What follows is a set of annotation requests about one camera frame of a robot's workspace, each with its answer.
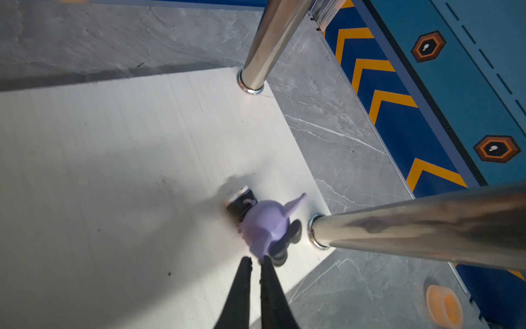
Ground purple figurine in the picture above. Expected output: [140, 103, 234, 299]
[224, 186, 306, 267]

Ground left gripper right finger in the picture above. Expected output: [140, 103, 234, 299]
[260, 256, 299, 329]

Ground orange tape roll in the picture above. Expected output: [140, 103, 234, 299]
[426, 285, 464, 329]

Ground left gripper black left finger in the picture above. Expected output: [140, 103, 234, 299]
[215, 256, 252, 329]

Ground white two-tier shelf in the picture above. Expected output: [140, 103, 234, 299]
[0, 0, 526, 329]

